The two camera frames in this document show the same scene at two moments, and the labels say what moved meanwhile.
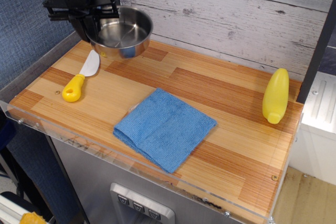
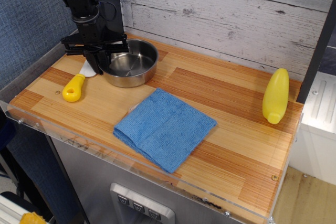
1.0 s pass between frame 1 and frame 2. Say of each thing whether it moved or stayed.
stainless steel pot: moved
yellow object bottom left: stayed
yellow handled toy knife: stayed
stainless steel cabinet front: stayed
